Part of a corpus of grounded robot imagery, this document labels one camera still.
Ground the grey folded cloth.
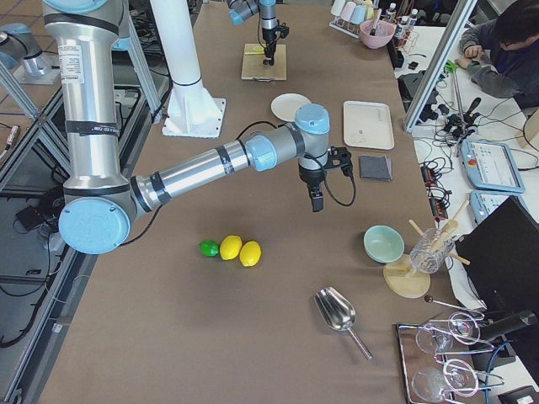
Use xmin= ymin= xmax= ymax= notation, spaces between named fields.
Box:
xmin=359 ymin=155 xmax=392 ymax=182

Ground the pastel cup rack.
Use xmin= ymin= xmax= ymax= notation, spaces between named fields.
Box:
xmin=328 ymin=0 xmax=376 ymax=38

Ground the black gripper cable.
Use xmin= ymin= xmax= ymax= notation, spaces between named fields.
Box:
xmin=235 ymin=120 xmax=357 ymax=207

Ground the cream round plate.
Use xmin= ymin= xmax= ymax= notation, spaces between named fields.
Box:
xmin=270 ymin=93 xmax=311 ymax=122

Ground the metal scoop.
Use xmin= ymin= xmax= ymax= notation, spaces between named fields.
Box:
xmin=314 ymin=287 xmax=373 ymax=360

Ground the wooden cutting board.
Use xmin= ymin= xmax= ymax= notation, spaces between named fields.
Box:
xmin=241 ymin=43 xmax=287 ymax=82

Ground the black monitor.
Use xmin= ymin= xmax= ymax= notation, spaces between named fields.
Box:
xmin=456 ymin=196 xmax=538 ymax=313

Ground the seated person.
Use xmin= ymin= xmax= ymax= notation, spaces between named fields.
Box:
xmin=456 ymin=0 xmax=538 ymax=109

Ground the mint green bowl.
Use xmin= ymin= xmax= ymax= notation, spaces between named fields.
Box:
xmin=363 ymin=225 xmax=404 ymax=263

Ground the yellow lemon outer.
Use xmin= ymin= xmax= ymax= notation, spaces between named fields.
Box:
xmin=239 ymin=241 xmax=262 ymax=268

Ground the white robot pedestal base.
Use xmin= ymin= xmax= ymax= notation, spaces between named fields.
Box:
xmin=151 ymin=0 xmax=226 ymax=139

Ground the yellow lemon middle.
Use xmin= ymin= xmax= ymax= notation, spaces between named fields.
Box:
xmin=219 ymin=235 xmax=243 ymax=260

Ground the cream rabbit tray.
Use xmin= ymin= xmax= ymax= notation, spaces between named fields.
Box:
xmin=343 ymin=101 xmax=394 ymax=150

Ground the wooden cup stand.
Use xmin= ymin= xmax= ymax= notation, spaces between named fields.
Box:
xmin=383 ymin=199 xmax=470 ymax=298

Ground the metal glass rack tray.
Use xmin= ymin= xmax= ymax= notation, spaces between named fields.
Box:
xmin=395 ymin=311 xmax=504 ymax=403

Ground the yellow lemon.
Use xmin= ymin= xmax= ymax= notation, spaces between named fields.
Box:
xmin=219 ymin=235 xmax=243 ymax=260
xmin=239 ymin=241 xmax=262 ymax=268

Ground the pink bowl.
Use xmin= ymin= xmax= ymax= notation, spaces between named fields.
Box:
xmin=359 ymin=19 xmax=396 ymax=49

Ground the aluminium frame post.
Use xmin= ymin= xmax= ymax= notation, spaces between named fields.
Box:
xmin=403 ymin=0 xmax=478 ymax=133

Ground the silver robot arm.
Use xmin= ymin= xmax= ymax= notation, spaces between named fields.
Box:
xmin=42 ymin=1 xmax=356 ymax=255
xmin=1 ymin=1 xmax=289 ymax=84

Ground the green lime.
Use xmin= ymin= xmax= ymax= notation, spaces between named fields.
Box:
xmin=199 ymin=239 xmax=220 ymax=258

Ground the clear textured glass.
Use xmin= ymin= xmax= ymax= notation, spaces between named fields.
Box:
xmin=409 ymin=228 xmax=454 ymax=274

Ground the blue teach pendant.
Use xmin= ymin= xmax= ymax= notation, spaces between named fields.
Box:
xmin=460 ymin=139 xmax=526 ymax=194
xmin=469 ymin=190 xmax=526 ymax=225

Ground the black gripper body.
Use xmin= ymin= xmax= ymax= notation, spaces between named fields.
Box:
xmin=298 ymin=146 xmax=353 ymax=194
xmin=262 ymin=24 xmax=290 ymax=49

